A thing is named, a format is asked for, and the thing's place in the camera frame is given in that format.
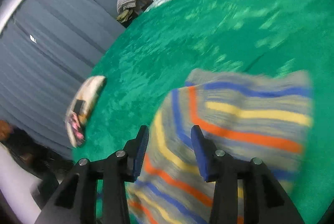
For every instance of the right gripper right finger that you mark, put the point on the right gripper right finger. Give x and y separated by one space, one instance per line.
264 199

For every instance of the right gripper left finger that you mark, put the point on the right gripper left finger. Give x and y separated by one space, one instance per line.
74 200

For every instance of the striped knitted sweater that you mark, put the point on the striped knitted sweater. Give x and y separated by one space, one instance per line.
247 116

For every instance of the smartphone with lit screen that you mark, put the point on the smartphone with lit screen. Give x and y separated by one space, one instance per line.
76 129

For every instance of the dark smartphone on pillow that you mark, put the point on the dark smartphone on pillow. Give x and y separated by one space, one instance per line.
78 106

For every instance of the blue-grey curtain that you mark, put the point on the blue-grey curtain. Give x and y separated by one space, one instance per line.
48 49

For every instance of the green floral bedspread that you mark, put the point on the green floral bedspread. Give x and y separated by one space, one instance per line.
159 50

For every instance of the grey checked cloth pile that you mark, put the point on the grey checked cloth pile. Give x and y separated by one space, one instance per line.
128 10

